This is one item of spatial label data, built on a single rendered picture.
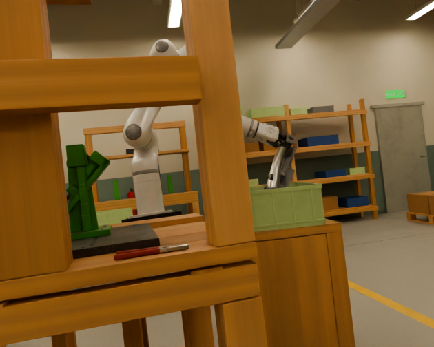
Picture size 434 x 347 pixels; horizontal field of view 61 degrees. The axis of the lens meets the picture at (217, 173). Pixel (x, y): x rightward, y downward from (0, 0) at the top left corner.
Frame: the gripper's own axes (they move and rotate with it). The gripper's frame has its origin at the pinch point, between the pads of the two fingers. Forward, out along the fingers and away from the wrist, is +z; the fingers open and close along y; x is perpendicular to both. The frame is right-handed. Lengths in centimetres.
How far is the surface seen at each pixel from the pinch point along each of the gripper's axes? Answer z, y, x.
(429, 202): 313, 304, 218
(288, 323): 22, -61, 42
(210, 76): -39, -67, -54
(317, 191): 15.8, -22.5, 2.4
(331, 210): 218, 343, 334
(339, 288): 38, -47, 27
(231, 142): -30, -75, -45
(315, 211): 17.5, -28.1, 8.4
